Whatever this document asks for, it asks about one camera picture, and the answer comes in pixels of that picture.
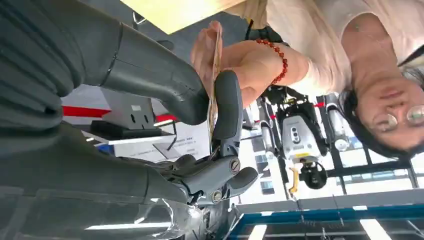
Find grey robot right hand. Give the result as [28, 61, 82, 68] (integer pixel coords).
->
[0, 23, 259, 207]

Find clear plastic cover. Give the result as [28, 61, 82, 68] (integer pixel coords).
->
[0, 185, 233, 240]

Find grey kiosk panel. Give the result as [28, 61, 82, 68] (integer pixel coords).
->
[91, 87, 163, 139]

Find white printed sign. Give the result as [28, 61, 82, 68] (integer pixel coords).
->
[114, 121, 212, 163]

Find person's left hand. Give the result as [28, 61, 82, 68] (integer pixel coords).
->
[190, 20, 277, 109]

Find background humanoid robot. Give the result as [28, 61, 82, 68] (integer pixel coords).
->
[259, 86, 352, 191]

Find person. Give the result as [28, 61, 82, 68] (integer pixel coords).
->
[225, 0, 424, 162]

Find person's glasses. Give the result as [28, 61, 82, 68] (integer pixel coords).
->
[370, 104, 424, 133]

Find red bead bracelet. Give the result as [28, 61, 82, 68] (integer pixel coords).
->
[255, 38, 289, 85]

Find blue metal frame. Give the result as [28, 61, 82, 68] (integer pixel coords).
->
[228, 203, 424, 240]

